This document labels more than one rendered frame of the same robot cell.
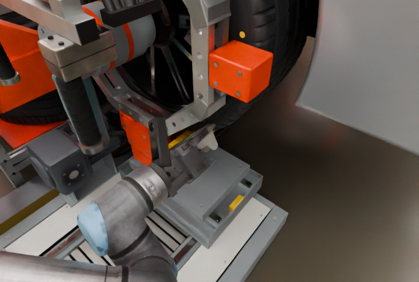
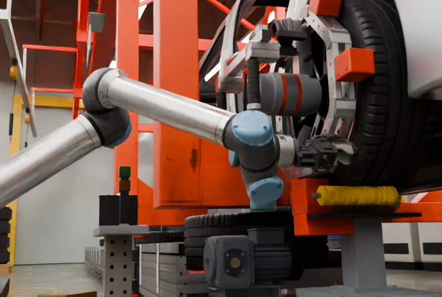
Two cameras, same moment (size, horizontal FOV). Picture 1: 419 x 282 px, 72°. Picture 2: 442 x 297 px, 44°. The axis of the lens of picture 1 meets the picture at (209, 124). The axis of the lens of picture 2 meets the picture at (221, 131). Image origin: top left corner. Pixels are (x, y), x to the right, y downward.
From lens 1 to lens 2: 1.32 m
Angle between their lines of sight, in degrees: 62
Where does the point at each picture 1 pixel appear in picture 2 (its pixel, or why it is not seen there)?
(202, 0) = (329, 31)
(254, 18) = (365, 41)
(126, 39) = (296, 86)
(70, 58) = (255, 46)
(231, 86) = (343, 68)
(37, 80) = (236, 190)
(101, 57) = (271, 52)
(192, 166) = (320, 145)
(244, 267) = not seen: outside the picture
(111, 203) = not seen: hidden behind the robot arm
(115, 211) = not seen: hidden behind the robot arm
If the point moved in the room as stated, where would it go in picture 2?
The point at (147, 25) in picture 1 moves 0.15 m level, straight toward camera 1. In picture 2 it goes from (315, 86) to (303, 73)
